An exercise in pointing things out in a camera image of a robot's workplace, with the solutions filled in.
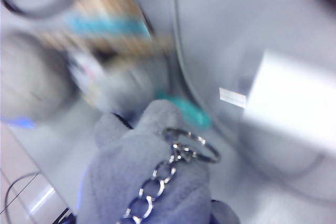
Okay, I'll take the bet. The silver key ring chain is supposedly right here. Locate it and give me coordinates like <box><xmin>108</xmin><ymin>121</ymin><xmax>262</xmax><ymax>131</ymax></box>
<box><xmin>115</xmin><ymin>127</ymin><xmax>222</xmax><ymax>224</ymax></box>

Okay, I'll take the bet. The grey plush octopus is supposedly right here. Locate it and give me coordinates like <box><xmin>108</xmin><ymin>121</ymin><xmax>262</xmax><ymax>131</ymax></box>
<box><xmin>77</xmin><ymin>100</ymin><xmax>213</xmax><ymax>224</ymax></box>

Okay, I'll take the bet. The grey plush animal straw hat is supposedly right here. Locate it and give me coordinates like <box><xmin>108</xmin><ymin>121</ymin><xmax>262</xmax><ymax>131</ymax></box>
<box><xmin>0</xmin><ymin>0</ymin><xmax>174</xmax><ymax>127</ymax></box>

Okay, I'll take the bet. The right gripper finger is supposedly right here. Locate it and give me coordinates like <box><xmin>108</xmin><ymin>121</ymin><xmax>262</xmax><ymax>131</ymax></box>
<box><xmin>211</xmin><ymin>199</ymin><xmax>240</xmax><ymax>224</ymax></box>

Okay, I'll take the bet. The white power adapter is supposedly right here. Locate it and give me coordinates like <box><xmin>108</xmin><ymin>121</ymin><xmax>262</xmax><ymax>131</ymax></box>
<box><xmin>219</xmin><ymin>49</ymin><xmax>336</xmax><ymax>156</ymax></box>

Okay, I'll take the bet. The teal pen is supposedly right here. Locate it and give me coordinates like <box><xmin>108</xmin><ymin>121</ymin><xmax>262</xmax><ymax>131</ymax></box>
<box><xmin>154</xmin><ymin>90</ymin><xmax>213</xmax><ymax>131</ymax></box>

